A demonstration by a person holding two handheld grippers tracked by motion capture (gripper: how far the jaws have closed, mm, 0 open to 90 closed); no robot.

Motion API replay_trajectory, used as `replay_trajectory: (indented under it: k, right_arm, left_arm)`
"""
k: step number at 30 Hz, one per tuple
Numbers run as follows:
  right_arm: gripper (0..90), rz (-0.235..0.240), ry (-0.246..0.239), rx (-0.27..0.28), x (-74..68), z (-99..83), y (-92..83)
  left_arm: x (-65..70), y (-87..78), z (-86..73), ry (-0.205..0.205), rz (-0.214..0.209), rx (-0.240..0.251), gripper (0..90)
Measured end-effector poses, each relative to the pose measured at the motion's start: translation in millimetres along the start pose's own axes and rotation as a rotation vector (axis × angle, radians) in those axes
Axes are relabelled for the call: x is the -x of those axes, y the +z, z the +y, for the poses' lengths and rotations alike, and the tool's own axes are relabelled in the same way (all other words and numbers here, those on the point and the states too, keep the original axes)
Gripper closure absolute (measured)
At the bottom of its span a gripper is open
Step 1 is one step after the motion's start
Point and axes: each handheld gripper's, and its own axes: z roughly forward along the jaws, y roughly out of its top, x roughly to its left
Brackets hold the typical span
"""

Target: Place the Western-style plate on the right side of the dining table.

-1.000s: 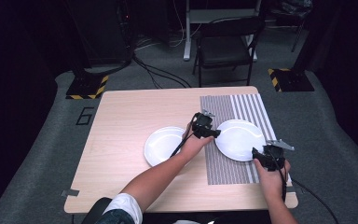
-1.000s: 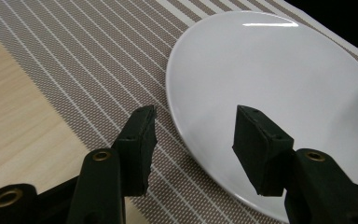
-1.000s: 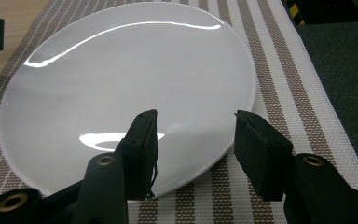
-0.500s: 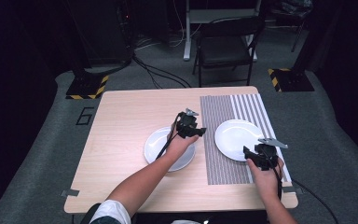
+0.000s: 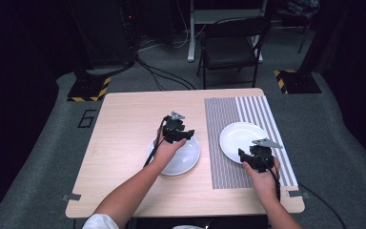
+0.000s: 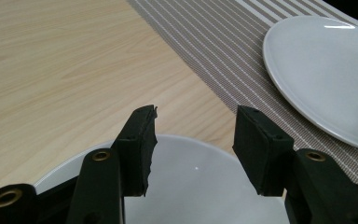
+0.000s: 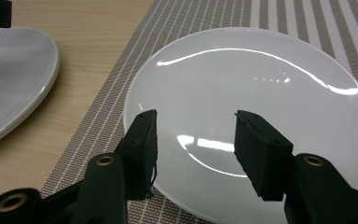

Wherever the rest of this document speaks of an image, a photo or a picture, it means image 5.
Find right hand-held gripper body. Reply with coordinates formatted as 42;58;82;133
247;137;283;174

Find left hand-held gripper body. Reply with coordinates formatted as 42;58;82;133
161;111;189;144

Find white plate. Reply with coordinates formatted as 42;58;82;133
147;135;202;177
218;121;272;165

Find person's left hand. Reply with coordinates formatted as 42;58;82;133
152;128;188;170

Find person's right hand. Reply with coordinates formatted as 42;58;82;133
241;156;281;205

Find grey striped placemat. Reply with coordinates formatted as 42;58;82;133
204;94;299;190

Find grey tape piece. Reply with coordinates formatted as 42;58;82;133
61;193;83;202
286;189;311;200

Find black yellow striped stand base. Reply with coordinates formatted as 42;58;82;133
67;68;112;103
273;69;322;95

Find black folding chair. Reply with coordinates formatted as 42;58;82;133
196;16;272;90

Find black cabinet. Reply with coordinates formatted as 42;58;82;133
66;0;138;71

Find dark chair with clutter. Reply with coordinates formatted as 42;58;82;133
275;0;321;54

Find left hand-held gripper cable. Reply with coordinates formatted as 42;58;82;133
143;115;170;169

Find black floor cables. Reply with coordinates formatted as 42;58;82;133
134;54;196;92

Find black cable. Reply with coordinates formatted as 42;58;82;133
297;182;348;229

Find white desk frame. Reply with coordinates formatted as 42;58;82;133
187;0;268;63

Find white hanging cables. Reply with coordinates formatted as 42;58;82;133
171;0;208;50

